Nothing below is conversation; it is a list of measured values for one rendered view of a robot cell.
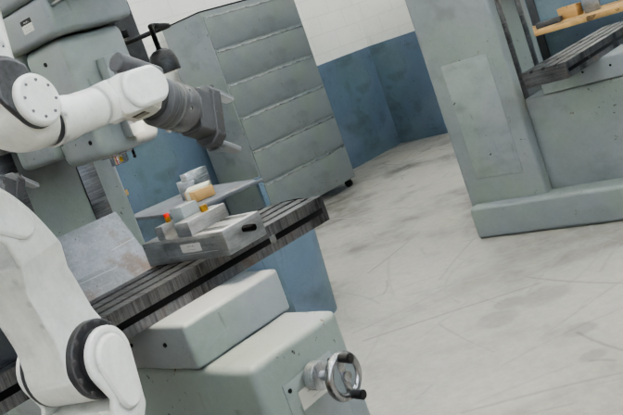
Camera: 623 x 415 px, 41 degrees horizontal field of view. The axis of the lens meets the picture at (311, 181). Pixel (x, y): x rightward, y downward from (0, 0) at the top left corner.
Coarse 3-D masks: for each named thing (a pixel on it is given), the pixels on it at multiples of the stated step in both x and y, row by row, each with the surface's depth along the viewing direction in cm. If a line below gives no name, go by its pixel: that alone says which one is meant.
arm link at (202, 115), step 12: (180, 84) 147; (192, 96) 147; (204, 96) 153; (216, 96) 156; (192, 108) 147; (204, 108) 152; (216, 108) 155; (180, 120) 146; (192, 120) 148; (204, 120) 151; (216, 120) 154; (180, 132) 151; (192, 132) 152; (204, 132) 152; (216, 132) 153; (204, 144) 155; (216, 144) 154
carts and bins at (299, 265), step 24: (192, 192) 449; (216, 192) 461; (264, 192) 455; (144, 216) 468; (312, 240) 451; (264, 264) 442; (288, 264) 441; (312, 264) 448; (288, 288) 444; (312, 288) 448; (288, 312) 447
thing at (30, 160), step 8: (32, 152) 225; (40, 152) 222; (48, 152) 220; (56, 152) 220; (24, 160) 229; (32, 160) 226; (40, 160) 224; (48, 160) 221; (56, 160) 221; (24, 168) 231; (32, 168) 229
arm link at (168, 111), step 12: (120, 60) 140; (132, 60) 142; (120, 72) 141; (168, 84) 144; (168, 96) 144; (180, 96) 145; (144, 108) 140; (156, 108) 141; (168, 108) 143; (180, 108) 145; (120, 120) 143; (132, 120) 144; (144, 120) 147; (156, 120) 145; (168, 120) 145
